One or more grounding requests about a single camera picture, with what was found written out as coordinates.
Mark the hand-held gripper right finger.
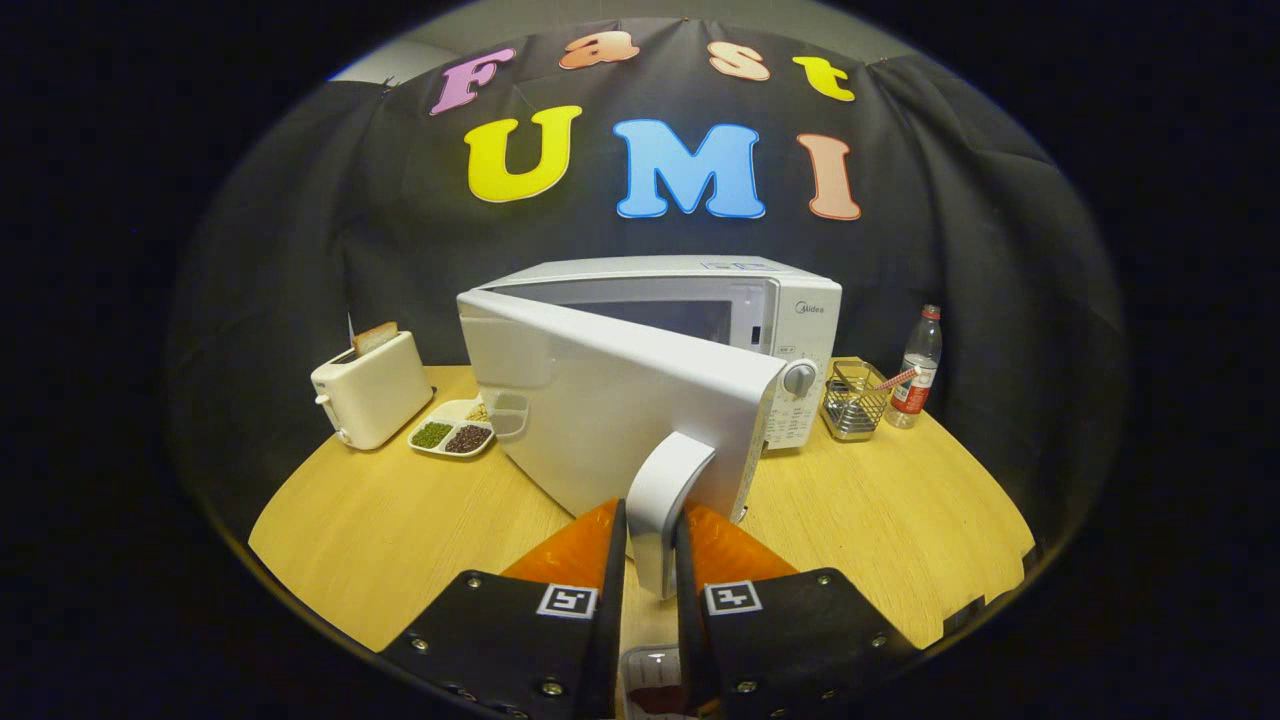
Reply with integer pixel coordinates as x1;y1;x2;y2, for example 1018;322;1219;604
675;500;921;720

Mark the toast slice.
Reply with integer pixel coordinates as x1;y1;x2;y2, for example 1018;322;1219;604
350;321;400;358

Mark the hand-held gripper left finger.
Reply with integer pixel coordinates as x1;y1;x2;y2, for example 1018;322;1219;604
378;498;629;720

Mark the cream toaster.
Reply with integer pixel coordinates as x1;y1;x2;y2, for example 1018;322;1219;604
310;330;435;451

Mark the metal wire basket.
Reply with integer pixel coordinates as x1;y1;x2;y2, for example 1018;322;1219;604
821;358;894;443

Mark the white toaster oven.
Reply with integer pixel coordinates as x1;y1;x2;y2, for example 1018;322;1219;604
457;255;843;601

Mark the white divided bean tray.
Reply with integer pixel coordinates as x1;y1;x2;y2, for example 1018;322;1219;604
407;398;498;460

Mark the small white plate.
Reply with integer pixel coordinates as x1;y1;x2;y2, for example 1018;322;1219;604
620;645;691;719

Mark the clear plastic water bottle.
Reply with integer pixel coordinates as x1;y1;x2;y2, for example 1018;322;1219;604
885;304;944;431

